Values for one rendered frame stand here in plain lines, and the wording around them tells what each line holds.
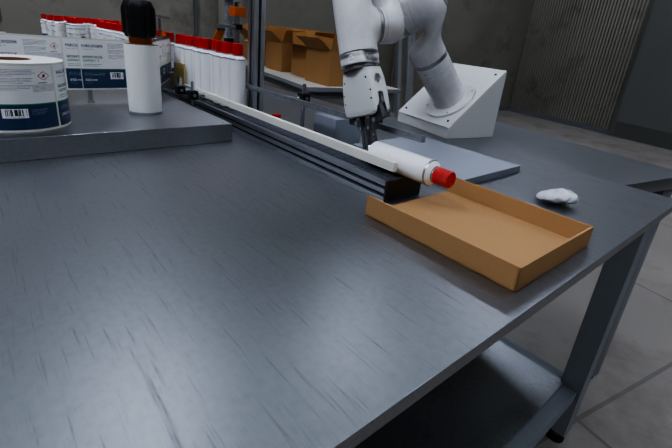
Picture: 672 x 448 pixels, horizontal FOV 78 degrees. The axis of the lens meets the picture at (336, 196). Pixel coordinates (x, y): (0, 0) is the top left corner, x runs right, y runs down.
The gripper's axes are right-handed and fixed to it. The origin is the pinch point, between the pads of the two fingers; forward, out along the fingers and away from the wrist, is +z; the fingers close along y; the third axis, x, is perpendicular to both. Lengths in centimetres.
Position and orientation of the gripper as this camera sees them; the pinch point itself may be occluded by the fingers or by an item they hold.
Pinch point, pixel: (369, 139)
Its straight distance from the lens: 93.7
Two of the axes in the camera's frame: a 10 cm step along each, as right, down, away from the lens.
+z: 1.4, 9.9, 1.0
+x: -7.6, 1.7, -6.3
